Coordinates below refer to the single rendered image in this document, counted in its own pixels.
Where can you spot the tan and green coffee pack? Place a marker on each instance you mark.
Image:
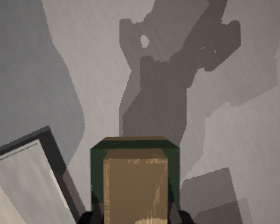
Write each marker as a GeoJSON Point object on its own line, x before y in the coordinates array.
{"type": "Point", "coordinates": [140, 177]}

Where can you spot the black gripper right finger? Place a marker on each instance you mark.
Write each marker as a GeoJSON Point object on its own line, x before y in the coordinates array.
{"type": "Point", "coordinates": [174, 215]}

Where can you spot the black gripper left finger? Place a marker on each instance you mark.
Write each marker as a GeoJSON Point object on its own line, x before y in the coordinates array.
{"type": "Point", "coordinates": [97, 217]}

